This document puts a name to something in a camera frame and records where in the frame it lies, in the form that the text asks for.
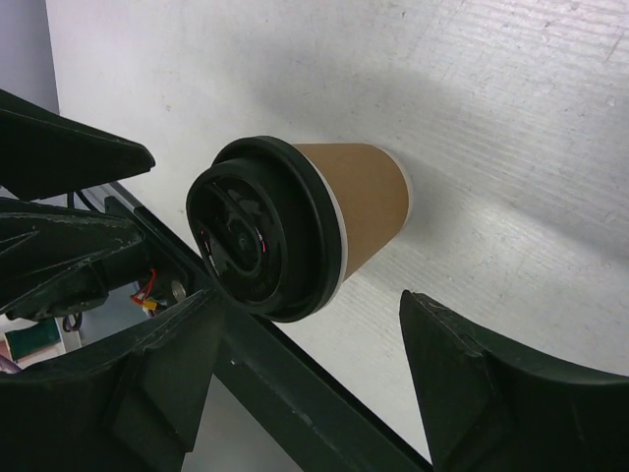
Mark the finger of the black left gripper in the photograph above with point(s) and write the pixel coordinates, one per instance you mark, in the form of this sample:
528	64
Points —
58	261
44	155

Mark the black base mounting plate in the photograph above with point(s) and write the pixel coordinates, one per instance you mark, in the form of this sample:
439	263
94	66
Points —
313	417

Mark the brown paper coffee cup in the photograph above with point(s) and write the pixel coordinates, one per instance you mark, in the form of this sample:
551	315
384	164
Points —
371	194

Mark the black plastic cup lid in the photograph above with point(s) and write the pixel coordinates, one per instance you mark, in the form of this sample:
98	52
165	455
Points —
269	229

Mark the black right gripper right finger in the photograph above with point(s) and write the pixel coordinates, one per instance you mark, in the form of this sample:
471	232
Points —
490	403

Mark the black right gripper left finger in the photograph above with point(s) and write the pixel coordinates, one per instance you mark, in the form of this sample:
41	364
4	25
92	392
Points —
131	401

